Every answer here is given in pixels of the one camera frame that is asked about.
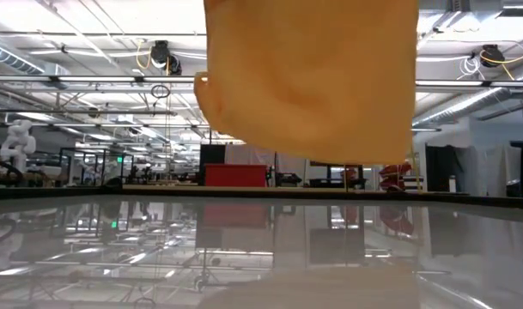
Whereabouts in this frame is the orange microfibre towel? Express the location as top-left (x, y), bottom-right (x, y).
top-left (193, 0), bottom-right (420, 167)

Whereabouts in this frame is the beige hanging cloth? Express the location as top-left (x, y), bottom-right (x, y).
top-left (224, 143), bottom-right (307, 175)

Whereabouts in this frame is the red box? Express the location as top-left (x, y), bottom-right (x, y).
top-left (204, 164), bottom-right (269, 188)

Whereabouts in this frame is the black low equipment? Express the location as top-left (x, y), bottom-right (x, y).
top-left (274, 172), bottom-right (304, 188)

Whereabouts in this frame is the black panel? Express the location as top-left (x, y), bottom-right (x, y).
top-left (199, 143), bottom-right (227, 186)

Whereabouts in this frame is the red folded machine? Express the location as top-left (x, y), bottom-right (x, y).
top-left (379, 161), bottom-right (414, 192)

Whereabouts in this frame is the black cabinet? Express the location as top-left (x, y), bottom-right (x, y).
top-left (424, 144), bottom-right (459, 193)

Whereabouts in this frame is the long ceiling light bar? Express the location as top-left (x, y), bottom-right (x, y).
top-left (0, 75), bottom-right (523, 89)

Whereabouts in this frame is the white curtain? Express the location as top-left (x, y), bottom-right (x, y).
top-left (456, 145), bottom-right (522, 197)

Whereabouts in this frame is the white humanoid robot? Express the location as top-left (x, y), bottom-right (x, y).
top-left (0, 119), bottom-right (37, 173)

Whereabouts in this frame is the black curved tube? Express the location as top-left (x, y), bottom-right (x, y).
top-left (0, 157), bottom-right (25, 186)

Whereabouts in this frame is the black cable loop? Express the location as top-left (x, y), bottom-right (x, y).
top-left (150, 84), bottom-right (171, 100)

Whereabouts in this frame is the black ceiling cable reel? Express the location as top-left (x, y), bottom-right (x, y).
top-left (479, 44), bottom-right (506, 69)
top-left (150, 40), bottom-right (183, 76)

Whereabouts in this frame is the yellow hanging cable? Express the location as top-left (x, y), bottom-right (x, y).
top-left (410, 149), bottom-right (422, 193)

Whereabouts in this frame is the black-framed glass enclosure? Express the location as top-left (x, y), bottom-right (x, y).
top-left (58, 147), bottom-right (136, 189)

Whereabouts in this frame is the silver ventilation duct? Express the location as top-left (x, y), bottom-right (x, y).
top-left (412, 88), bottom-right (518, 128)
top-left (0, 40), bottom-right (47, 76)

